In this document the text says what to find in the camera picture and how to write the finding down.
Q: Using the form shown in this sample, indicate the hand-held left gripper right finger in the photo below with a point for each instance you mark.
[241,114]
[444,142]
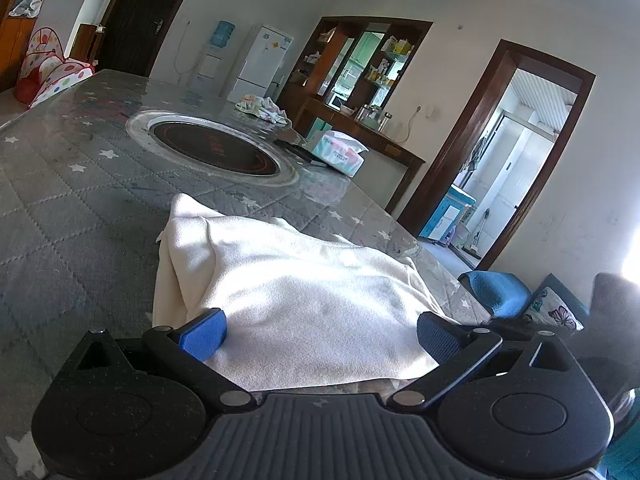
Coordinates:
[439,337]

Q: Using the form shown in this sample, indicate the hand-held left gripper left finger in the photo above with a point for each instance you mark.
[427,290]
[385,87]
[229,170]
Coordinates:
[202,335]

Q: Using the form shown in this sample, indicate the cream garment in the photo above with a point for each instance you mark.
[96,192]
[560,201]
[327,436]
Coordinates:
[310,300]

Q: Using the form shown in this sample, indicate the mop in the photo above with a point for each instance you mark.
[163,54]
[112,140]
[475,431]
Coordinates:
[475,240]

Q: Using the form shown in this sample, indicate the butterfly print teal cushion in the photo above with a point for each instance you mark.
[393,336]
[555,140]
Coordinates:
[555,307]

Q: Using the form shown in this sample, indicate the blue cabinet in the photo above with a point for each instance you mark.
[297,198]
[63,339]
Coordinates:
[445,215]

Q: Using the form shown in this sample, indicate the round black induction cooktop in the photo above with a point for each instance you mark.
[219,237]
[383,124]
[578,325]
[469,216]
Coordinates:
[215,147]

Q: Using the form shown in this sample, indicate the wooden console table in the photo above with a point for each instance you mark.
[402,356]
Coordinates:
[390,152]

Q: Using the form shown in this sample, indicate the tissue pack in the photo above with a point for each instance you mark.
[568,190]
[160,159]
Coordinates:
[340,152]

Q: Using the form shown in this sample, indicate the small glass jar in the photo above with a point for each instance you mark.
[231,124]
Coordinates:
[385,120]

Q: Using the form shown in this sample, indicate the crumpled printed cloth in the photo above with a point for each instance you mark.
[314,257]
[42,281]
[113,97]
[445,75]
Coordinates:
[260,107]

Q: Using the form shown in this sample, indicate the large glass jar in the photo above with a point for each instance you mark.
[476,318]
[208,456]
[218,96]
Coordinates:
[366,113]

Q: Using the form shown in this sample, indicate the water dispenser with blue bottle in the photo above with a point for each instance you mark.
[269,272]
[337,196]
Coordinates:
[215,55]

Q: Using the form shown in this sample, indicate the white refrigerator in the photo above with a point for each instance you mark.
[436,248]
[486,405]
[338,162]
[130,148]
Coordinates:
[260,60]

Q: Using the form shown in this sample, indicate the polka dot play tent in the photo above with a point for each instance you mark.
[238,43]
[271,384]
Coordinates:
[55,72]

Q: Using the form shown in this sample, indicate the wooden display cabinet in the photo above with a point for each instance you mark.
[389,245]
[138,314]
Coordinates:
[320,40]

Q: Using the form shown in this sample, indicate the wooden shelf cabinet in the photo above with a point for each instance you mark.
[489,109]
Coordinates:
[15,45]

